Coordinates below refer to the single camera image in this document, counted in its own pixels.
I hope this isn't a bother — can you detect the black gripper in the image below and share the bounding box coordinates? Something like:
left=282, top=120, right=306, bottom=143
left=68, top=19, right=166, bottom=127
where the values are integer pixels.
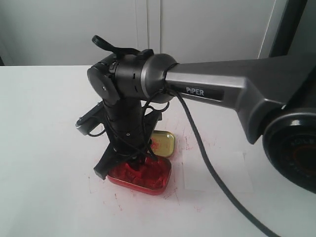
left=93, top=98, right=162, bottom=180

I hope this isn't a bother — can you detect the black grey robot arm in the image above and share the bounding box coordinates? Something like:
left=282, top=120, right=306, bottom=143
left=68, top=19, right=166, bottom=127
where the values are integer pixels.
left=87, top=36, right=316, bottom=192

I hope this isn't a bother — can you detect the white cabinet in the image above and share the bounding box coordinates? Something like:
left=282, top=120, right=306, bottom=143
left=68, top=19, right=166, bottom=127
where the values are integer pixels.
left=0, top=0, right=287, bottom=66

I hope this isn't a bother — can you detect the gold tin lid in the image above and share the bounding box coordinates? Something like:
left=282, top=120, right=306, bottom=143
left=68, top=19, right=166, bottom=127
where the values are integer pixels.
left=151, top=130, right=176, bottom=158

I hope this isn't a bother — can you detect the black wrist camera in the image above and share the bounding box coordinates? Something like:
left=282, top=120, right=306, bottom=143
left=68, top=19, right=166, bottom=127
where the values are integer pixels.
left=75, top=101, right=107, bottom=137

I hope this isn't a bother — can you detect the black cable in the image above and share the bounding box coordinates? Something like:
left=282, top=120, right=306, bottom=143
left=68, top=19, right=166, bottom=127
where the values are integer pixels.
left=138, top=88, right=275, bottom=237

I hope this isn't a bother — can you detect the red plastic stamp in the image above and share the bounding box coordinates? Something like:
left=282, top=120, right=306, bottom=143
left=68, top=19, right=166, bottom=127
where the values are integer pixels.
left=131, top=163, right=143, bottom=178

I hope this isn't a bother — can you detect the white paper sheet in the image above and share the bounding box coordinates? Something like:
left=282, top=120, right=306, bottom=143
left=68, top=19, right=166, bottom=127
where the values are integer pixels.
left=183, top=149, right=253, bottom=193

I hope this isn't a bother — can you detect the red ink pad tin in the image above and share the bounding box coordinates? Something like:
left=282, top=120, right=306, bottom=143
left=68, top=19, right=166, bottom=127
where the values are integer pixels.
left=107, top=157, right=171, bottom=196

